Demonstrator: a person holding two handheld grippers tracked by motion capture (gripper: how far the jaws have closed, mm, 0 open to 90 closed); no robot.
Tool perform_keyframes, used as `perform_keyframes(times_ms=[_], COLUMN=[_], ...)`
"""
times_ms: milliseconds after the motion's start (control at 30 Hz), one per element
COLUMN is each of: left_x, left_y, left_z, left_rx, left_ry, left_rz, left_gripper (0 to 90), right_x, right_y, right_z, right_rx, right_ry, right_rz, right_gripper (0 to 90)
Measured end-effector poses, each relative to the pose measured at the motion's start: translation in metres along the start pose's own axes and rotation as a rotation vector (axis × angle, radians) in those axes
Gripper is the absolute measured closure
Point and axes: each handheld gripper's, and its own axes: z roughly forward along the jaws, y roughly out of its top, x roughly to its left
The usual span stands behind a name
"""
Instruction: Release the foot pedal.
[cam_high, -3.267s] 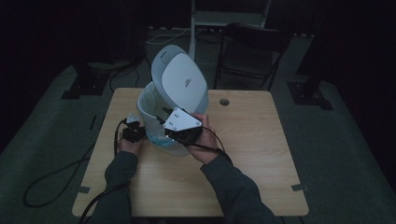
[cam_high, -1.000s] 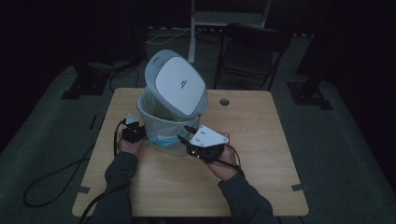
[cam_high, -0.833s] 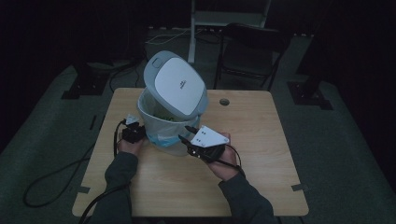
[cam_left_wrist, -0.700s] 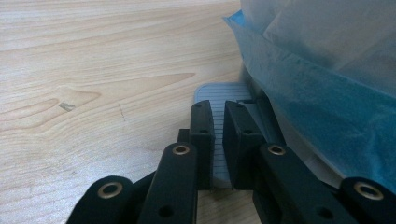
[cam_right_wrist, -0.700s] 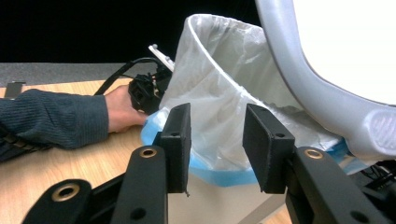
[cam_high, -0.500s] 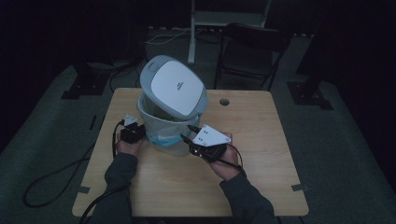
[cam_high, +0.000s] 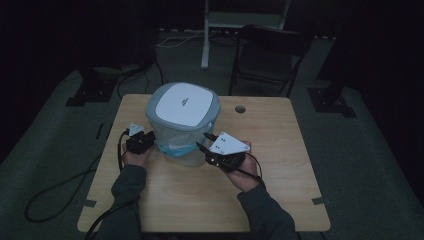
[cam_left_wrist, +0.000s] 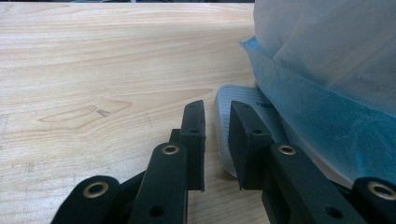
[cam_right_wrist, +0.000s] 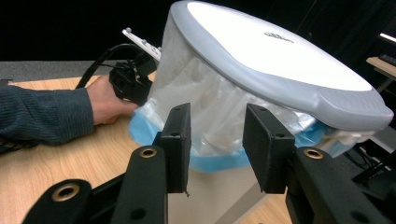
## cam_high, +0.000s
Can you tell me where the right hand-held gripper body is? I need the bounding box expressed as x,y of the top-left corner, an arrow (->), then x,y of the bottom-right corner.
204,131 -> 251,174

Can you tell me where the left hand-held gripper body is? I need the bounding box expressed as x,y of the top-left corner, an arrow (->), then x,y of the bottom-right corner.
125,122 -> 155,155

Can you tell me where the clear bin liner blue edge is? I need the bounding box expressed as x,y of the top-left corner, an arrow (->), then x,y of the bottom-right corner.
154,121 -> 215,159

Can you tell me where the grey bin with white lid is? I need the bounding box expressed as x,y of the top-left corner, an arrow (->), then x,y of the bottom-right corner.
145,82 -> 222,168

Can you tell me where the person's right hand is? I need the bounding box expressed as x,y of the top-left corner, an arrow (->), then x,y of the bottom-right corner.
225,140 -> 265,194

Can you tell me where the black stand base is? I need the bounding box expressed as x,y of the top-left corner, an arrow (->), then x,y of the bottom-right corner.
306,85 -> 357,119
65,64 -> 118,108

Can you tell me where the white metal stand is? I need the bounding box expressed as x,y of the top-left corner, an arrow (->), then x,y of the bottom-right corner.
200,0 -> 292,70

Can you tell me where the black folding chair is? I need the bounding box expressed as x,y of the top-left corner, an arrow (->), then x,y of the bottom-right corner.
228,23 -> 313,98

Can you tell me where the left hand-held gripper black cable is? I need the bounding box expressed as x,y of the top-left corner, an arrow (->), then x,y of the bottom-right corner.
83,129 -> 141,240

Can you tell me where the hand-held gripper black cable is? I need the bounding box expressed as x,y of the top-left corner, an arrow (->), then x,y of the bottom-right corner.
229,151 -> 268,188
83,129 -> 141,240

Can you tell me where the right hand-held gripper black cable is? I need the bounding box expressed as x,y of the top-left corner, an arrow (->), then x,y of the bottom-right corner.
229,151 -> 268,188

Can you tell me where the black floor cables bundle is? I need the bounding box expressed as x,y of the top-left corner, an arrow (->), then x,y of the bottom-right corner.
115,49 -> 168,100

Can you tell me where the black floor cable loop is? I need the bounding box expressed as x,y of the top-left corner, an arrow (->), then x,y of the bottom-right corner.
24,152 -> 103,223

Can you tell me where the white floor cable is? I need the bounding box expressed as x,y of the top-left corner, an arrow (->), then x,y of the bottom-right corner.
155,29 -> 205,49

